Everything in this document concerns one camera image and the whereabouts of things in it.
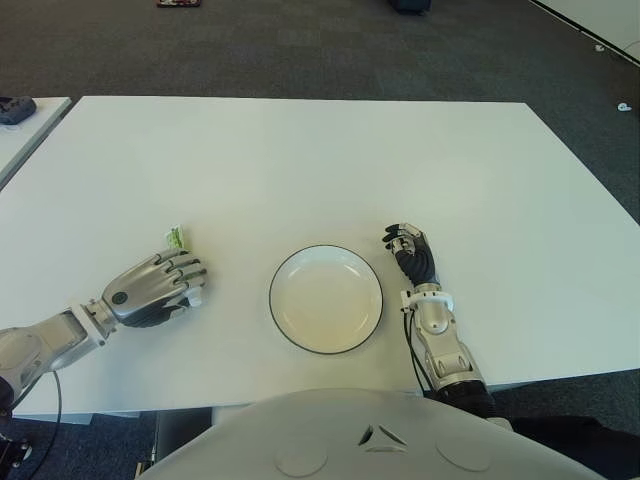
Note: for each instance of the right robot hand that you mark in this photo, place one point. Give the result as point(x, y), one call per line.
point(420, 260)

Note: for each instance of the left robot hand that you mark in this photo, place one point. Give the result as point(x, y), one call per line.
point(135, 295)

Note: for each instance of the green white toothpaste tube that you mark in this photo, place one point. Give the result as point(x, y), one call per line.
point(176, 237)

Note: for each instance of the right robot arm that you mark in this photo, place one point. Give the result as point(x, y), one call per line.
point(445, 350)

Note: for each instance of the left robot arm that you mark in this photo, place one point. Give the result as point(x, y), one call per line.
point(40, 340)

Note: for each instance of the white plate with black rim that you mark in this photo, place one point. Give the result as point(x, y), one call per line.
point(325, 305)

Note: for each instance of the white side table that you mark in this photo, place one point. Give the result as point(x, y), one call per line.
point(25, 135)

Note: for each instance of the black device with screws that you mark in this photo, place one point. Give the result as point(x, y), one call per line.
point(10, 452)

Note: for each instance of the grey robot torso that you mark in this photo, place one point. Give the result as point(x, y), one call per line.
point(325, 440)

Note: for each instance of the dark game controller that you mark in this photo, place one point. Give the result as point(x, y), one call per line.
point(15, 110)

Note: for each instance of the dark blue floor object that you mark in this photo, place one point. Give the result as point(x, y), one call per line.
point(410, 5)

